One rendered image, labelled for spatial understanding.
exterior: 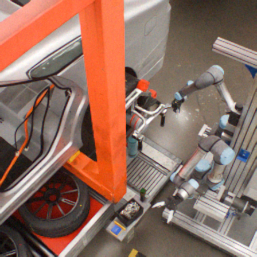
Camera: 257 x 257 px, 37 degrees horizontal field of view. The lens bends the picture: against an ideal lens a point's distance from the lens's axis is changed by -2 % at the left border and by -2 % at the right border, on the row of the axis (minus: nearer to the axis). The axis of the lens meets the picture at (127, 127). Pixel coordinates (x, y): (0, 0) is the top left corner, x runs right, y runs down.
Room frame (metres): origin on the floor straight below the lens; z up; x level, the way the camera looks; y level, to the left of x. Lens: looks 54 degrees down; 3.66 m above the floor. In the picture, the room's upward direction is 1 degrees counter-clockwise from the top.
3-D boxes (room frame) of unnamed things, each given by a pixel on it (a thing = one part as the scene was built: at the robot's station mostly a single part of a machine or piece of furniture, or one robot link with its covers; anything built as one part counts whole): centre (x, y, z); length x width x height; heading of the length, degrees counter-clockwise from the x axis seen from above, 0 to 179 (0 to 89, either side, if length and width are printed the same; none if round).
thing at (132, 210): (1.36, -0.01, 0.51); 0.20 x 0.14 x 0.13; 132
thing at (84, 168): (1.74, 0.38, 0.69); 0.52 x 0.17 x 0.35; 51
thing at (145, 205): (1.34, 0.00, 0.44); 0.43 x 0.17 x 0.03; 141
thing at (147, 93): (2.13, -0.03, 0.85); 0.54 x 0.07 x 0.54; 141
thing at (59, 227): (1.53, 0.68, 0.39); 0.66 x 0.66 x 0.24
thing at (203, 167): (1.51, -0.59, 0.98); 0.13 x 0.12 x 0.14; 38
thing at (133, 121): (2.09, -0.09, 0.85); 0.21 x 0.14 x 0.14; 51
